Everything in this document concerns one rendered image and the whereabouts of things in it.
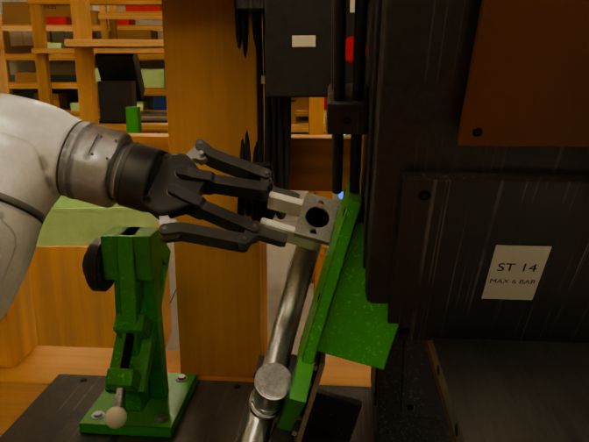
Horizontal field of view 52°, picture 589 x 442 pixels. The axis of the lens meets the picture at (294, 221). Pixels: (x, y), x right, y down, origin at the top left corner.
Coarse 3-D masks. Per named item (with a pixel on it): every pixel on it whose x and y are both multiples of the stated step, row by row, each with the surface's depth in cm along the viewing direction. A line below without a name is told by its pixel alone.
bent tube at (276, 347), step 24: (312, 216) 69; (336, 216) 67; (312, 240) 66; (312, 264) 74; (288, 288) 76; (288, 312) 75; (288, 336) 73; (264, 360) 72; (288, 360) 73; (264, 432) 67
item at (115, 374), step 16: (160, 272) 90; (160, 288) 89; (144, 304) 85; (144, 320) 83; (128, 336) 83; (144, 336) 84; (128, 352) 82; (144, 352) 84; (112, 368) 80; (128, 368) 80; (144, 368) 83; (112, 384) 79; (128, 384) 79; (144, 384) 82
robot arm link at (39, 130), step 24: (0, 96) 67; (0, 120) 64; (24, 120) 65; (48, 120) 66; (72, 120) 67; (0, 144) 64; (24, 144) 64; (48, 144) 65; (0, 168) 63; (24, 168) 64; (48, 168) 65; (0, 192) 63; (24, 192) 64; (48, 192) 67
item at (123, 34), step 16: (112, 16) 703; (128, 16) 703; (144, 16) 704; (160, 16) 704; (112, 32) 752; (128, 32) 719; (144, 32) 719; (144, 80) 731; (160, 80) 731; (144, 112) 781; (160, 112) 781; (304, 128) 742
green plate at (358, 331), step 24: (360, 216) 58; (336, 240) 57; (360, 240) 57; (336, 264) 56; (360, 264) 57; (336, 288) 58; (360, 288) 58; (312, 312) 62; (336, 312) 59; (360, 312) 58; (384, 312) 58; (312, 336) 58; (336, 336) 59; (360, 336) 59; (384, 336) 59; (312, 360) 59; (360, 360) 60; (384, 360) 59
